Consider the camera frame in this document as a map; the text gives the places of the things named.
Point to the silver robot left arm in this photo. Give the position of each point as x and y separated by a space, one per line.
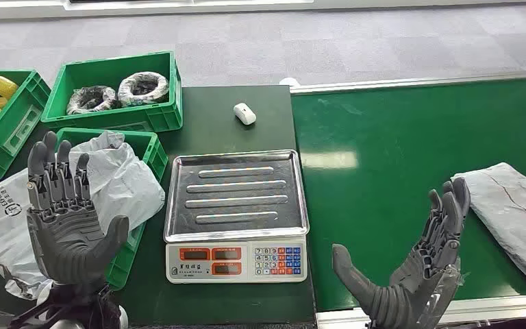
72 308

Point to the grey package with red print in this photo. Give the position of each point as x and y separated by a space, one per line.
512 213

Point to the steel scale tray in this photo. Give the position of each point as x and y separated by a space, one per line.
238 195

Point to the small white round object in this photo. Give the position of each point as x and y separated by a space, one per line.
289 82

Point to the white electronic scale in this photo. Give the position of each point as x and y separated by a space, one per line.
236 268

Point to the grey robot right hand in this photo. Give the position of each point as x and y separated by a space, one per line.
408 290

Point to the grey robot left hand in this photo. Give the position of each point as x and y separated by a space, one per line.
65 236

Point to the green crate with wrapped coils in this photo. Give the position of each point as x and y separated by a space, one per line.
108 119

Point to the white grey courier bag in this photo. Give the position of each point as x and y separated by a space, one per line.
122 186

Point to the aluminium conveyor frame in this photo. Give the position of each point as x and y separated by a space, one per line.
494 309

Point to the green crate with yellow coils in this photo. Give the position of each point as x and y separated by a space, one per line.
13 127

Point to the green conveyor belt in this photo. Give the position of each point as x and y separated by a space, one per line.
381 159

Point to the small white plastic device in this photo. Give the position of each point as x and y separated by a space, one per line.
245 114

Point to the green crate with courier bag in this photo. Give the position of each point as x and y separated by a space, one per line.
152 152

